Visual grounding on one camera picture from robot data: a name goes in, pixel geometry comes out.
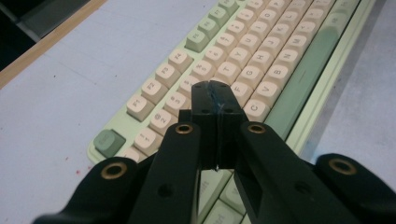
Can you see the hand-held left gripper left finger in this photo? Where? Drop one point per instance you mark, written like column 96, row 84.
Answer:
column 204, row 130

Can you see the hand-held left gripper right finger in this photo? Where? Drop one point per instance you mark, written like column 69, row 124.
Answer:
column 229, row 133

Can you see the cream and green keyboard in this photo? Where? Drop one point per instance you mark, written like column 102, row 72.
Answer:
column 264, row 62

